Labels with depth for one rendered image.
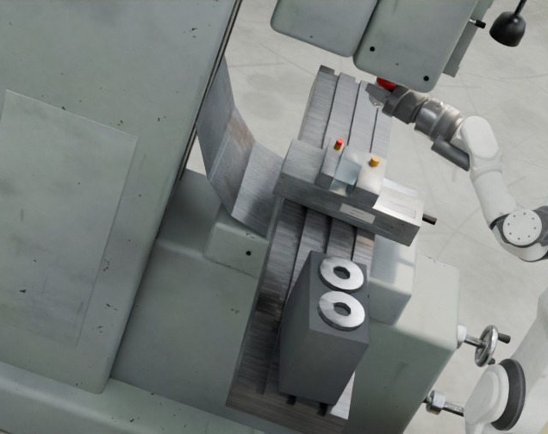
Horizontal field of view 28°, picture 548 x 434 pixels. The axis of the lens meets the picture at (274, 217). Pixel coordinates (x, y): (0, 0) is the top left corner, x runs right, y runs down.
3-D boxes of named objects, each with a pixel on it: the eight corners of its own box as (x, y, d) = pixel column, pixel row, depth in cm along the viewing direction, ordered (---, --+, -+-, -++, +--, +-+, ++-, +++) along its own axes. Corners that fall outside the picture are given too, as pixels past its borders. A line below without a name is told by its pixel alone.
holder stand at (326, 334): (335, 325, 227) (370, 259, 215) (336, 406, 211) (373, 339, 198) (281, 312, 225) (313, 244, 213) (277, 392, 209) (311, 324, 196)
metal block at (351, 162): (357, 171, 258) (365, 152, 254) (352, 185, 253) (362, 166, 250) (336, 164, 258) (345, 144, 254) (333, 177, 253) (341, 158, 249)
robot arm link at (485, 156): (485, 112, 234) (507, 164, 228) (476, 134, 242) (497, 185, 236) (457, 117, 233) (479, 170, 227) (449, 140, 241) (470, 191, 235)
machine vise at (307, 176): (415, 211, 267) (433, 177, 260) (409, 248, 255) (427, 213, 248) (283, 158, 266) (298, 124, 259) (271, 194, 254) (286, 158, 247)
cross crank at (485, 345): (492, 350, 293) (511, 321, 285) (491, 381, 284) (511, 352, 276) (437, 331, 292) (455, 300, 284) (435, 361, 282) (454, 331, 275)
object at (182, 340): (382, 404, 327) (465, 267, 290) (373, 488, 302) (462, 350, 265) (130, 314, 322) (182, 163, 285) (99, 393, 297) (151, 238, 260)
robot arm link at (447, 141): (454, 98, 237) (498, 124, 234) (444, 125, 246) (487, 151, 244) (427, 132, 232) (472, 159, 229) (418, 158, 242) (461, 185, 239)
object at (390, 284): (404, 241, 290) (421, 208, 282) (394, 330, 263) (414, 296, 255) (229, 176, 286) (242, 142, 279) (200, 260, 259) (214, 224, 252)
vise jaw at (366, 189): (381, 172, 262) (388, 159, 260) (373, 207, 250) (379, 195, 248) (358, 163, 262) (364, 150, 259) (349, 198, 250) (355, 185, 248)
